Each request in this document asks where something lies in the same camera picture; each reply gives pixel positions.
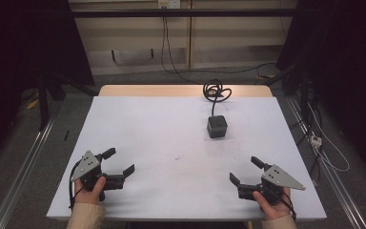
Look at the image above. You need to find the person's left hand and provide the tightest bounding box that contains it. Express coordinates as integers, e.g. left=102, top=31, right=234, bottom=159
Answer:
left=73, top=176, right=107, bottom=205

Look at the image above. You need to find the coiled black adapter cable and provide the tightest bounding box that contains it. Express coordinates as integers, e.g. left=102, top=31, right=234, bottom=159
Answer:
left=202, top=78, right=234, bottom=117

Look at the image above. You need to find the white floor cable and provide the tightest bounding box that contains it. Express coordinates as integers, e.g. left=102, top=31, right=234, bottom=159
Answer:
left=307, top=102, right=351, bottom=174

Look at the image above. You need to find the black wall cable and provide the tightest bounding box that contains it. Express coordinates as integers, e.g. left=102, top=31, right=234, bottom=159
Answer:
left=160, top=15, right=278, bottom=85

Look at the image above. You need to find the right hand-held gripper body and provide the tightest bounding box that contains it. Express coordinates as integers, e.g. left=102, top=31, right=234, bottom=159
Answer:
left=236, top=164, right=307, bottom=205

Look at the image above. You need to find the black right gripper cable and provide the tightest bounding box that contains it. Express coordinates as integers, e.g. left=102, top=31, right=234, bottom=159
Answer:
left=274, top=187, right=297, bottom=221

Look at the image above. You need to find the white power strip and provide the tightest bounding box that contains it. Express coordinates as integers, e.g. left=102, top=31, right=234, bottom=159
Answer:
left=310, top=134, right=323, bottom=150

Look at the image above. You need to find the person's right hand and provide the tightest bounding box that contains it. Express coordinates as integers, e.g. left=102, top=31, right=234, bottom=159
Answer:
left=252, top=187, right=293, bottom=221

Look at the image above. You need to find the white wall outlet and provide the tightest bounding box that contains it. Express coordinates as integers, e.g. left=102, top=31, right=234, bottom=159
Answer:
left=157, top=0, right=182, bottom=10

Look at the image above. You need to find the black horizontal frame bar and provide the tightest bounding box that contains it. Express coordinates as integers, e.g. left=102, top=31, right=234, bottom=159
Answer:
left=69, top=8, right=300, bottom=19

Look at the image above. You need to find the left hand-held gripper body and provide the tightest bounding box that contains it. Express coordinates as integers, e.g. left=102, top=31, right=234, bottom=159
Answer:
left=71, top=150, right=126, bottom=193

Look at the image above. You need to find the black metal stand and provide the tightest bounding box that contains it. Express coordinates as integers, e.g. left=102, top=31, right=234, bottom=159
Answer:
left=36, top=72, right=67, bottom=132

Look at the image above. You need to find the metal floor rail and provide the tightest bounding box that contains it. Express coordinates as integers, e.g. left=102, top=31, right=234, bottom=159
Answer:
left=286, top=95, right=366, bottom=229
left=0, top=116, right=57, bottom=229

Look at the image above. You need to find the black cube power adapter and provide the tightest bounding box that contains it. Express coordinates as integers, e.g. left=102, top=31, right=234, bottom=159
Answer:
left=206, top=114, right=229, bottom=139

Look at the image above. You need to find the black curtain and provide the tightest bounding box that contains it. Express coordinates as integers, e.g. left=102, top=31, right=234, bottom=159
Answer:
left=275, top=0, right=366, bottom=184
left=0, top=0, right=95, bottom=173

